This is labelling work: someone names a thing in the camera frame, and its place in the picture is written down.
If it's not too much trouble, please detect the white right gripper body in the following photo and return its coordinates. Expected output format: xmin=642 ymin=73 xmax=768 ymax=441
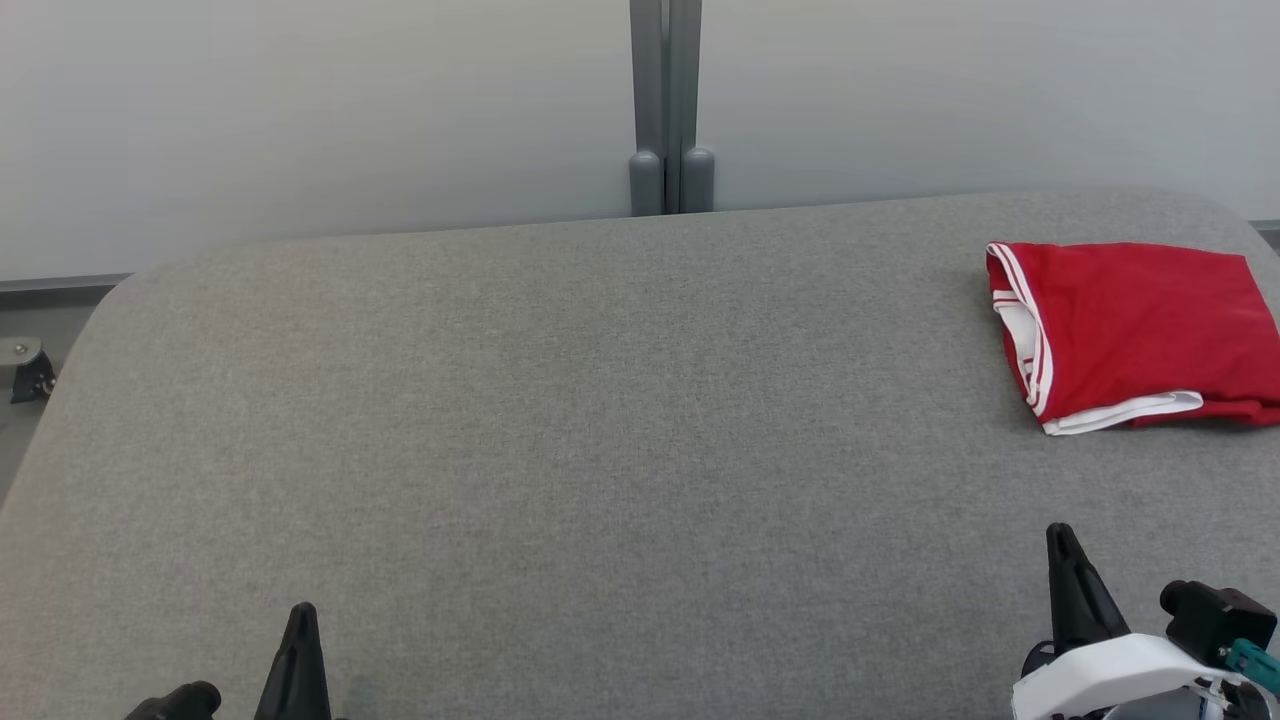
xmin=1011 ymin=632 xmax=1217 ymax=720

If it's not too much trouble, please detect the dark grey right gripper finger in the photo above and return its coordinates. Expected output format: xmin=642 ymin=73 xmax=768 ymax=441
xmin=1058 ymin=523 xmax=1133 ymax=651
xmin=1045 ymin=522 xmax=1093 ymax=656

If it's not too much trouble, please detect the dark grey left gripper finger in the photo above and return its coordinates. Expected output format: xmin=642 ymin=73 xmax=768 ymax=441
xmin=301 ymin=602 xmax=333 ymax=720
xmin=252 ymin=602 xmax=304 ymax=720

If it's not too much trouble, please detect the red jersey with striped trim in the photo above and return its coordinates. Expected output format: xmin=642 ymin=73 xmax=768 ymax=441
xmin=985 ymin=240 xmax=1280 ymax=426

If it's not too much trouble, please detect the teal cable plug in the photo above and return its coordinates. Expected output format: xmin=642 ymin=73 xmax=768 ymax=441
xmin=1224 ymin=639 xmax=1280 ymax=693

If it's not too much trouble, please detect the silver caster with black bracket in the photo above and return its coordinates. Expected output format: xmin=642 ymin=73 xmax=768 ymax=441
xmin=0 ymin=337 xmax=58 ymax=405

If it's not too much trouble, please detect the grey double partition post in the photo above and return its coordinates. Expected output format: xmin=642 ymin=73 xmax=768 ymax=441
xmin=628 ymin=0 xmax=716 ymax=217

